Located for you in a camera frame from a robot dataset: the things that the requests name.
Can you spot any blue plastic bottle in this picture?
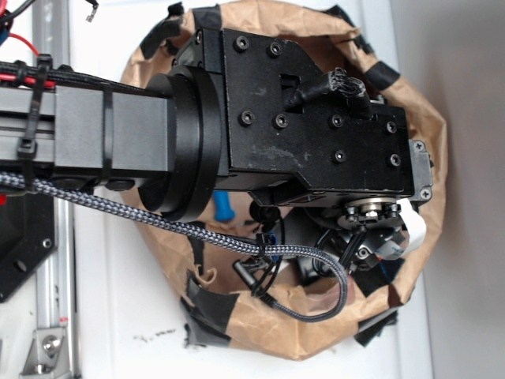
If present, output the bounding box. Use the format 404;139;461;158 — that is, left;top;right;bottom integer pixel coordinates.
213;191;235;222

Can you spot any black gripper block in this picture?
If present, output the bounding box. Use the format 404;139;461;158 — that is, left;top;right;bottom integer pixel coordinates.
173;28;433;220

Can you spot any aluminium extrusion rail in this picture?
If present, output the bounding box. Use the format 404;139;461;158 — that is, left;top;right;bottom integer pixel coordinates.
21;1;81;378

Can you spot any grey braided cable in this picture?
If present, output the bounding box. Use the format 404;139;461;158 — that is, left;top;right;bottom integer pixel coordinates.
0;171;350;320

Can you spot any red wire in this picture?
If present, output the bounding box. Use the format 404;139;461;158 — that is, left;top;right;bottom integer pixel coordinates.
0;32;54;89

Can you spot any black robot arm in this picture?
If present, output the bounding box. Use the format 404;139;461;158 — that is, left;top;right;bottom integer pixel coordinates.
1;28;432;225

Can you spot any black corner bracket plate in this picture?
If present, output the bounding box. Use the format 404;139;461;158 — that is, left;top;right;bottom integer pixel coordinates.
1;194;55;303

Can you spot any brown paper bag bowl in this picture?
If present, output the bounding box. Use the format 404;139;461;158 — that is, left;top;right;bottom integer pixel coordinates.
122;1;448;360

